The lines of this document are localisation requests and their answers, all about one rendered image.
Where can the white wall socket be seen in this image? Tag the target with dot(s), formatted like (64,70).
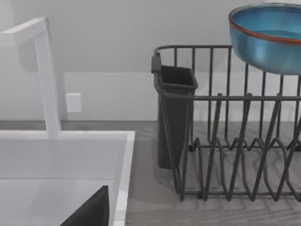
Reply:
(73,102)

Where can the dark grey cutlery holder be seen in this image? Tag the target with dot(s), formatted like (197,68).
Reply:
(174,113)

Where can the tall white tap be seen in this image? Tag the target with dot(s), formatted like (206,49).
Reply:
(47,77)

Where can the white sink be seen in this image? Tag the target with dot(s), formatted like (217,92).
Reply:
(63,162)

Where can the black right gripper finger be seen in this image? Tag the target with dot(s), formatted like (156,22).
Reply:
(94,209)

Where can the blue bowl with red rim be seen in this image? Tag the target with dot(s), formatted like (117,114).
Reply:
(265,40)

